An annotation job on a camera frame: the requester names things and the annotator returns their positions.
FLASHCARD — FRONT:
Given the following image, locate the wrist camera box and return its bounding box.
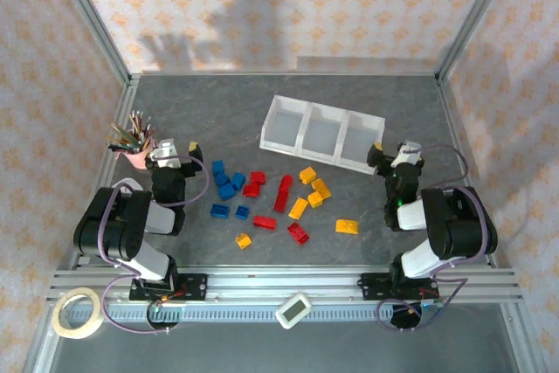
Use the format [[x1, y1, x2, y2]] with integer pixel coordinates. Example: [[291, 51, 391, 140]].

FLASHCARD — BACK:
[[149, 138, 183, 169], [391, 140, 424, 169]]

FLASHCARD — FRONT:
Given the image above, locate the coloured pencils bunch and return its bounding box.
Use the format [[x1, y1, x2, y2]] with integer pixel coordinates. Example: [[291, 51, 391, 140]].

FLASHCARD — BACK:
[[107, 110, 155, 152]]

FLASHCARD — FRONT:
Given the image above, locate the grey slotted cable duct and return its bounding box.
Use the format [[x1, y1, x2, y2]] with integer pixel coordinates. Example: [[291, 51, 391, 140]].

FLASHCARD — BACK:
[[65, 305, 423, 324]]

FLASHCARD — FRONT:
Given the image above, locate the aluminium frame leg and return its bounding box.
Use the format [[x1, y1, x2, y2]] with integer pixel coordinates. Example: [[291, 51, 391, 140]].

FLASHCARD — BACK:
[[500, 302, 549, 373], [21, 302, 60, 373]]

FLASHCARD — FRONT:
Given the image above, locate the aluminium back rail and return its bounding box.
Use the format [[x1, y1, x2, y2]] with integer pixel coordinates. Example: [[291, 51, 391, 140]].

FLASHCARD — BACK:
[[130, 70, 440, 78]]

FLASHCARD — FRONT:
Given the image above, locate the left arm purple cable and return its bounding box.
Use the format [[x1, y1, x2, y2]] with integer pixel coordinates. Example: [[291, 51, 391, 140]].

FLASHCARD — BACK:
[[96, 145, 211, 335]]

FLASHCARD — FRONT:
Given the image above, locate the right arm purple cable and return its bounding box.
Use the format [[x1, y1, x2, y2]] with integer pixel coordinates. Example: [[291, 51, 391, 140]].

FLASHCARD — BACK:
[[377, 143, 497, 334]]

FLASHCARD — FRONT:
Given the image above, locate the white digital timer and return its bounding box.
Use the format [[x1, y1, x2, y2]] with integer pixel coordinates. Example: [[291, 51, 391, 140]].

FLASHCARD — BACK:
[[274, 292, 313, 329]]

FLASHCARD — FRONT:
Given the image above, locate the masking tape roll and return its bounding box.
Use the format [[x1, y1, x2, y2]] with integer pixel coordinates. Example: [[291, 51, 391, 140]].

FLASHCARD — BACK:
[[51, 287, 106, 340]]

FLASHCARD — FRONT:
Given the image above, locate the aluminium frame post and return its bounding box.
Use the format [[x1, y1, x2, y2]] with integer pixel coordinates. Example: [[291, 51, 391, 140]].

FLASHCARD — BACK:
[[45, 0, 135, 86], [436, 0, 521, 84]]

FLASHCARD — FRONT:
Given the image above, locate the aluminium side rail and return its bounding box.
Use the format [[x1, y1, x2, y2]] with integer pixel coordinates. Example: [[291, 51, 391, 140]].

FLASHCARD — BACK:
[[69, 78, 141, 269], [436, 78, 499, 269]]

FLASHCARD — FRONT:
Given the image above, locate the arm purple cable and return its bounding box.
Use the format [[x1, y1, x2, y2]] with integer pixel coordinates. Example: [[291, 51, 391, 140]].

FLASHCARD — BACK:
[[96, 145, 211, 335], [377, 143, 497, 334]]

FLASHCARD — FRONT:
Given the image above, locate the pink cup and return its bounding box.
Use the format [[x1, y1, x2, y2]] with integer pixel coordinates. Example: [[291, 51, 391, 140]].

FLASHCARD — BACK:
[[120, 139, 158, 172]]

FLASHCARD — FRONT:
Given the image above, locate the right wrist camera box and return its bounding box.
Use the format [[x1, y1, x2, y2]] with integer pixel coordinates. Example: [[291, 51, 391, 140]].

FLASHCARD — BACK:
[[391, 140, 424, 169]]

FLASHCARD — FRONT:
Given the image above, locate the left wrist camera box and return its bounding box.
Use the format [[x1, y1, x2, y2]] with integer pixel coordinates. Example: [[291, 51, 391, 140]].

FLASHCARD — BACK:
[[149, 138, 183, 169]]

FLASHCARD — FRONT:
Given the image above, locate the aluminium front rail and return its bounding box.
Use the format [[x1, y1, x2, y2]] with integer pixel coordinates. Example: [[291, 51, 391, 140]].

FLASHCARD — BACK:
[[47, 266, 523, 304]]

